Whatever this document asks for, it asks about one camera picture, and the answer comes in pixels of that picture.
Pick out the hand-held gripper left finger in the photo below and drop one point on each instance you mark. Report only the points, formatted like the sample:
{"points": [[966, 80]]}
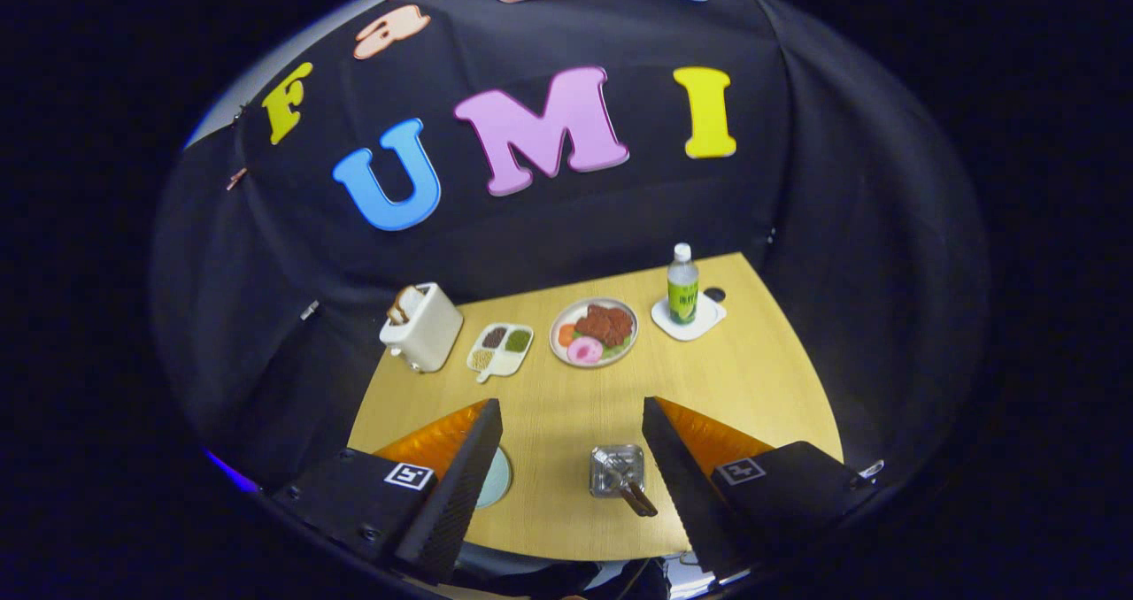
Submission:
{"points": [[460, 494]]}

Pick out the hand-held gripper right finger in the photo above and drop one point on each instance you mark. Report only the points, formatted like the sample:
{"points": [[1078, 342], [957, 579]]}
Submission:
{"points": [[686, 494]]}

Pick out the metal fork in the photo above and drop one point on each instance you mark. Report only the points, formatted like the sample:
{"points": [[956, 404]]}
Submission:
{"points": [[644, 504]]}

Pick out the light green plate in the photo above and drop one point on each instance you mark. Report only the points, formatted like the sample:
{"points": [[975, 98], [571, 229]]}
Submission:
{"points": [[496, 480]]}

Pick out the white divided bean dish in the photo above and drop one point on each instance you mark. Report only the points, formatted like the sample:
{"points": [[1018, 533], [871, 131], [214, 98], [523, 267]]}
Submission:
{"points": [[504, 363]]}

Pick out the green lettuce leaf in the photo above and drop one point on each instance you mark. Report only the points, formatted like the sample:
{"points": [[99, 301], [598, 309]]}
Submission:
{"points": [[618, 350]]}

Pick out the white toaster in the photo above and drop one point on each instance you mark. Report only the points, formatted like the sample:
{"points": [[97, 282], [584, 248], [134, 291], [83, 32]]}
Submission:
{"points": [[429, 330]]}

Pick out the white square coaster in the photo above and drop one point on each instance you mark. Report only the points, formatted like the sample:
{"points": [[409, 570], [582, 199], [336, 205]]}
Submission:
{"points": [[708, 322]]}

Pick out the pink ham slice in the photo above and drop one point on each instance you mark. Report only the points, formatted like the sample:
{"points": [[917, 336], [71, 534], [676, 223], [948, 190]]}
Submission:
{"points": [[584, 350]]}

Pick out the red meat pieces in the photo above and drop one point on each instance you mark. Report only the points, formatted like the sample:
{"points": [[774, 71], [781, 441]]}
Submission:
{"points": [[606, 324]]}

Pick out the orange carrot slice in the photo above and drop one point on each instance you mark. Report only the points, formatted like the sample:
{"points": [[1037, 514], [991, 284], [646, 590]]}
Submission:
{"points": [[566, 334]]}

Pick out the green label plastic bottle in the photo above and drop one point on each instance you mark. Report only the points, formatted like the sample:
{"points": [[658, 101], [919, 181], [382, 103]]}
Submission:
{"points": [[682, 299]]}

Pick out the large bread slice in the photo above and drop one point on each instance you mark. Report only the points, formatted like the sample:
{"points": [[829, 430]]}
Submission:
{"points": [[398, 306]]}

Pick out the small black round disc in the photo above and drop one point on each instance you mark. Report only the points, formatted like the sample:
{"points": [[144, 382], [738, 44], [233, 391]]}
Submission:
{"points": [[714, 296]]}

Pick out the white food plate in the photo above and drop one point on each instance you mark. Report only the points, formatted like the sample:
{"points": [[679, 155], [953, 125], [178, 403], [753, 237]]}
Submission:
{"points": [[566, 313]]}

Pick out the lit purple screen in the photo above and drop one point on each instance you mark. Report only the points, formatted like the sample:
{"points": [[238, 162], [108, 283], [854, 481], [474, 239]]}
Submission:
{"points": [[235, 476]]}

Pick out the silver cloth clip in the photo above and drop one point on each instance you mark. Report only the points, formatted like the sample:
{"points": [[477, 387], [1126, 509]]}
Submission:
{"points": [[309, 310]]}

